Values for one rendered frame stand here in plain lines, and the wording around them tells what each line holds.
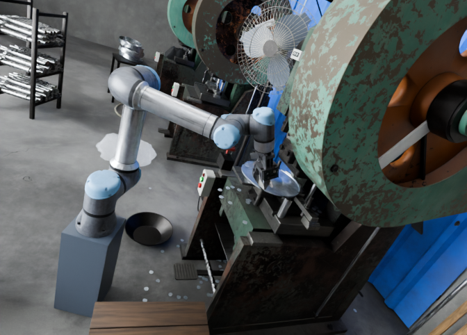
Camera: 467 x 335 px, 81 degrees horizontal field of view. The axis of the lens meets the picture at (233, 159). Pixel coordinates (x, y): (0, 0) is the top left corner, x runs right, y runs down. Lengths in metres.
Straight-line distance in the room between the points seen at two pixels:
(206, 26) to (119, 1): 5.35
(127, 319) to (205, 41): 1.91
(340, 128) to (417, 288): 1.75
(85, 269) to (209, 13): 1.85
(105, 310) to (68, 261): 0.29
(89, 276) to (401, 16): 1.34
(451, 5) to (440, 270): 1.72
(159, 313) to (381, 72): 1.03
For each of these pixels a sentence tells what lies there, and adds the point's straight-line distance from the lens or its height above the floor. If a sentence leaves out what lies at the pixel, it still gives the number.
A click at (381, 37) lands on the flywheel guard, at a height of 1.40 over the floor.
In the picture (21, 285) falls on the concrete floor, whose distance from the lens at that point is 1.69.
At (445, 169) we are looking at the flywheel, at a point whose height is 1.14.
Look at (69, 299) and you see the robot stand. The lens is 1.52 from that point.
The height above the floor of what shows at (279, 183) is 0.79.
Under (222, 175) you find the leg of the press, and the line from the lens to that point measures 1.46.
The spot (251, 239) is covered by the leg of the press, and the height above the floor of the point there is 0.64.
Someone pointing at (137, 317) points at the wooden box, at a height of 0.35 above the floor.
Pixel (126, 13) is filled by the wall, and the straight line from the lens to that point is 7.58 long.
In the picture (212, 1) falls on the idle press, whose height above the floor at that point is 1.45.
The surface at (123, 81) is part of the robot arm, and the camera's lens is 0.96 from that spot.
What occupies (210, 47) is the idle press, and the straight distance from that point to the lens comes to 2.36.
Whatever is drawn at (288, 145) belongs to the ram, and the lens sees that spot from 1.25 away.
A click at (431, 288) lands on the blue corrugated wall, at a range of 2.27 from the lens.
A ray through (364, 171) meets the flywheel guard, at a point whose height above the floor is 1.11.
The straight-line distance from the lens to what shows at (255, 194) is 1.30.
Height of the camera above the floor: 1.32
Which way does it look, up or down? 24 degrees down
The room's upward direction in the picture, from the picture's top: 21 degrees clockwise
